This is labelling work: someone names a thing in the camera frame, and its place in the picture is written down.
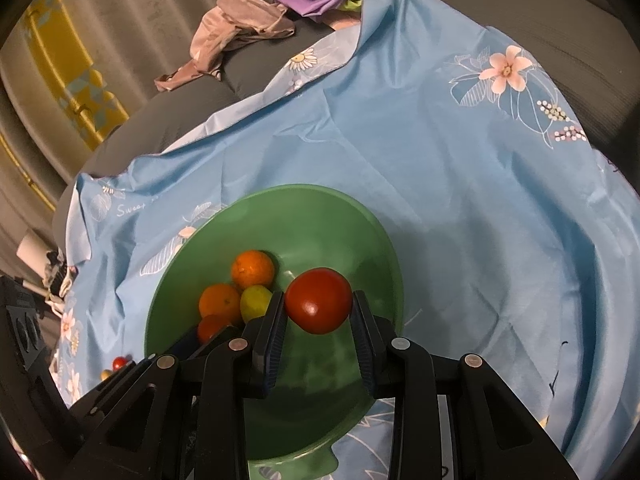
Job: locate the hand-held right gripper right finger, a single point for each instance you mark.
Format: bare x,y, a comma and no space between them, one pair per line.
362,345

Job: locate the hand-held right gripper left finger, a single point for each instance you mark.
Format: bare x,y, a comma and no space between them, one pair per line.
272,345

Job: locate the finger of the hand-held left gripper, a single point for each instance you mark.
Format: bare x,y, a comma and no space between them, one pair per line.
222,335
115,382

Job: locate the red tomato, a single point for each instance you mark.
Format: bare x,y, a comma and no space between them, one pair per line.
320,300
212,327
119,362

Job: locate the orange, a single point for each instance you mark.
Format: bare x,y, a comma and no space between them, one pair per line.
220,302
252,267

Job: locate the green plum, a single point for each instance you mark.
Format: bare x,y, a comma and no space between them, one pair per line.
255,302

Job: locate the green bowl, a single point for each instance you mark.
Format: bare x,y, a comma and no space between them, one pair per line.
325,230

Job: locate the pile of patterned clothes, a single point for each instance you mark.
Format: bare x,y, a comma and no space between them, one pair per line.
57,275

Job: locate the white cylinder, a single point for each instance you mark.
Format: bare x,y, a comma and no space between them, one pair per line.
34,251

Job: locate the blue floral cloth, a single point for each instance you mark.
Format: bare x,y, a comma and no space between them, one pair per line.
450,185

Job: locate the yellow patterned curtain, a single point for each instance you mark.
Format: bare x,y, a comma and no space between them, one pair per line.
65,60

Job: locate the beige crumpled clothes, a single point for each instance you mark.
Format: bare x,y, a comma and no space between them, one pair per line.
240,25

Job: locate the grey sofa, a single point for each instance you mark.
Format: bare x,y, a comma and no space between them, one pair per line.
550,20

